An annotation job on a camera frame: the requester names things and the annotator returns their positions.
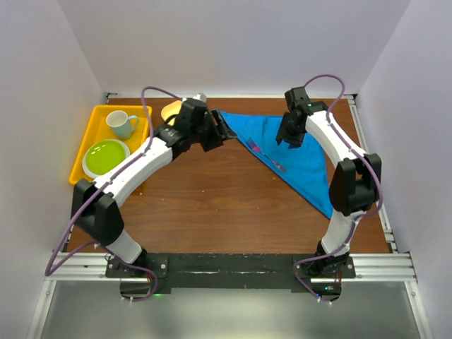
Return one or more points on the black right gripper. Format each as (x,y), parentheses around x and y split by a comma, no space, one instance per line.
(282,135)

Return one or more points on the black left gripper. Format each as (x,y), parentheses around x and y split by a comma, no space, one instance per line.
(219,132)

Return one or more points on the blue cloth napkin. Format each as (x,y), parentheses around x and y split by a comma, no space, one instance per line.
(305,166)

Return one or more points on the iridescent metal fork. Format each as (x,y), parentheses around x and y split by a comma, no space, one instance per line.
(256,149)

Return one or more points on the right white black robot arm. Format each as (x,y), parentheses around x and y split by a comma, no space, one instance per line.
(355,186)

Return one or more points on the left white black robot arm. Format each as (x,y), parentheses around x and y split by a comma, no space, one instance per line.
(96,204)

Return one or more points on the yellow square bowl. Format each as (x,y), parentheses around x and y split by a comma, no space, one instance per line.
(170,111)

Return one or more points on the light blue ceramic mug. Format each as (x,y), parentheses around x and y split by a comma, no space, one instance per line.
(121,124)

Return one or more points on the yellow plastic tray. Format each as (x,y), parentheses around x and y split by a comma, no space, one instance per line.
(97,130)

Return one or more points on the green plate white rim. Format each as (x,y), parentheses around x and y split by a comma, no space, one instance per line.
(103,157)

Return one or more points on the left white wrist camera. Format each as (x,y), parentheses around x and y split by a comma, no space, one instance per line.
(198,99)

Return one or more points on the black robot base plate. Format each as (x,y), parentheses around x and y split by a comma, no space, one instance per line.
(226,271)

